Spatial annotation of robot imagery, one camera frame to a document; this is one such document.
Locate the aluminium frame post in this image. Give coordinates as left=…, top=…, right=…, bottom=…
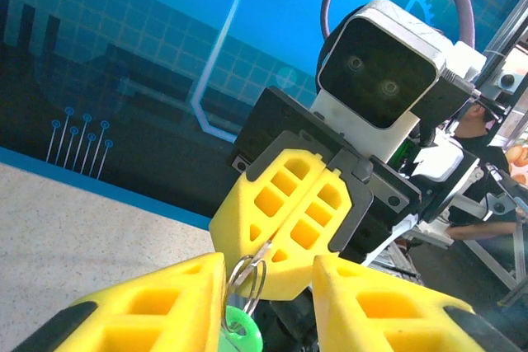
left=481, top=0, right=528, bottom=93

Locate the person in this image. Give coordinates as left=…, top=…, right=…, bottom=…
left=447, top=98, right=523, bottom=242

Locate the silver metal key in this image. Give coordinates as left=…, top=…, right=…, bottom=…
left=237, top=240, right=274, bottom=287

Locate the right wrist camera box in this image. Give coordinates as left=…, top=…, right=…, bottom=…
left=316, top=0, right=449, bottom=130

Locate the green key tag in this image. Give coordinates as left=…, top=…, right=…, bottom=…
left=217, top=305, right=264, bottom=352

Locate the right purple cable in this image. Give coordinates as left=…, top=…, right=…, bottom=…
left=320, top=0, right=476, bottom=49

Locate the silver metal keyring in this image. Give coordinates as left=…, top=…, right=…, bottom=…
left=224, top=253, right=268, bottom=320

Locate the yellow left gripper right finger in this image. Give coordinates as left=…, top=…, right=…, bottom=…
left=311, top=253, right=523, bottom=352

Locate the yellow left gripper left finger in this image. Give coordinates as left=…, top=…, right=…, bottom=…
left=12, top=251, right=228, bottom=352

